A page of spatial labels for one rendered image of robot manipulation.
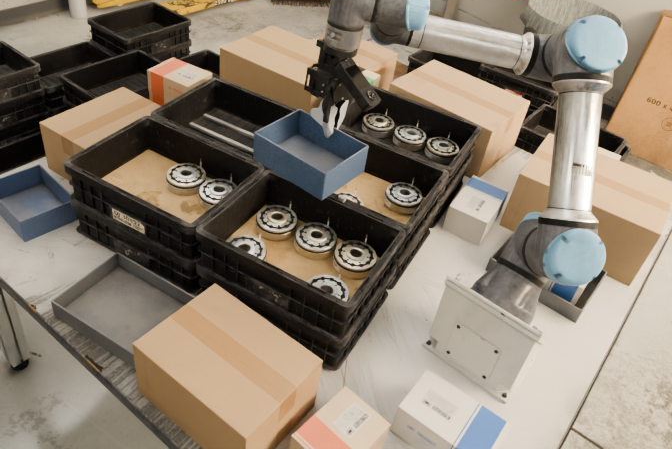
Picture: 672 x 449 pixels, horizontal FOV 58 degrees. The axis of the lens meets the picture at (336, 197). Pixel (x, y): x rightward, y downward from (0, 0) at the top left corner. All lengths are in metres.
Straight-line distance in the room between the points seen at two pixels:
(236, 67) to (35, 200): 0.81
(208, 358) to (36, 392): 1.15
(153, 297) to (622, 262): 1.27
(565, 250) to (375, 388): 0.51
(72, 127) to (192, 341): 0.84
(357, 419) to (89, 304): 0.69
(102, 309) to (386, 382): 0.68
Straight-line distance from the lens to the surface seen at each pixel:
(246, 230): 1.52
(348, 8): 1.22
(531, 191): 1.83
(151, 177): 1.69
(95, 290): 1.57
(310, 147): 1.39
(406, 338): 1.51
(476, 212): 1.79
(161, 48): 3.13
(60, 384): 2.30
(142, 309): 1.52
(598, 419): 2.51
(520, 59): 1.42
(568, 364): 1.62
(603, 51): 1.30
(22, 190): 1.90
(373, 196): 1.68
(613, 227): 1.83
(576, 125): 1.29
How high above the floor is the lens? 1.84
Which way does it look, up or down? 38 degrees down
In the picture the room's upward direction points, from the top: 9 degrees clockwise
